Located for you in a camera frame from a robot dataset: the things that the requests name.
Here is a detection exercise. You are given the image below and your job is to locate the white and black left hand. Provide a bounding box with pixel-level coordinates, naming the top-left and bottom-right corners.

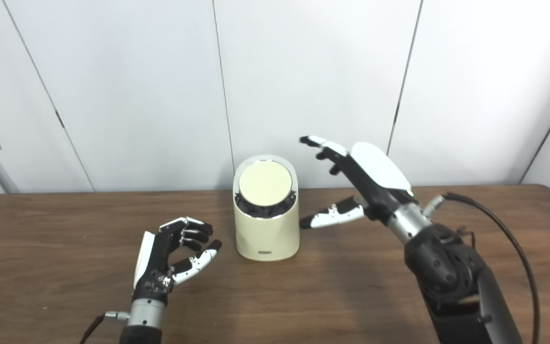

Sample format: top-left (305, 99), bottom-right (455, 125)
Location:
top-left (132, 217), bottom-right (222, 306)

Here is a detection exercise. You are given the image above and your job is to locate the white and black right hand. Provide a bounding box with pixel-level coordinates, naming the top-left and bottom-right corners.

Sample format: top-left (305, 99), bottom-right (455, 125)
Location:
top-left (299, 135), bottom-right (421, 230)

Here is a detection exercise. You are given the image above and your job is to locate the cream round bin lid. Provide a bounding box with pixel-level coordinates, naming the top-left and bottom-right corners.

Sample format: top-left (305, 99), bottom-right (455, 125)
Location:
top-left (238, 161), bottom-right (293, 207)

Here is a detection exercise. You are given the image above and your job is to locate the black bin liner bag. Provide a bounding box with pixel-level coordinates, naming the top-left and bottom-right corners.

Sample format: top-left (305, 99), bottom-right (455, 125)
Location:
top-left (235, 190), bottom-right (297, 219)

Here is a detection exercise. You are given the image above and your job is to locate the cream-colored bin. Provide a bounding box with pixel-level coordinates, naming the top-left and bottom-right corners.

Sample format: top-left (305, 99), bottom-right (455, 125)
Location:
top-left (233, 154), bottom-right (300, 262)

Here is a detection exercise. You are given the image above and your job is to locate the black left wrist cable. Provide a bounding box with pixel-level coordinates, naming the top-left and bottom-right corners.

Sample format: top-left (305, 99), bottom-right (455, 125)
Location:
top-left (79, 311), bottom-right (130, 344)

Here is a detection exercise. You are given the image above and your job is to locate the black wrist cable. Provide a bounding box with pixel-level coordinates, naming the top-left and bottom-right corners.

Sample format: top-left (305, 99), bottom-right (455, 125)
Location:
top-left (79, 311), bottom-right (130, 344)
top-left (423, 192), bottom-right (541, 344)

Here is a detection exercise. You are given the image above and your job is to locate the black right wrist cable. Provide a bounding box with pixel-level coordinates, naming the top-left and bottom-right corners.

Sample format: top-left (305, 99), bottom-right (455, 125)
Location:
top-left (423, 192), bottom-right (541, 344)

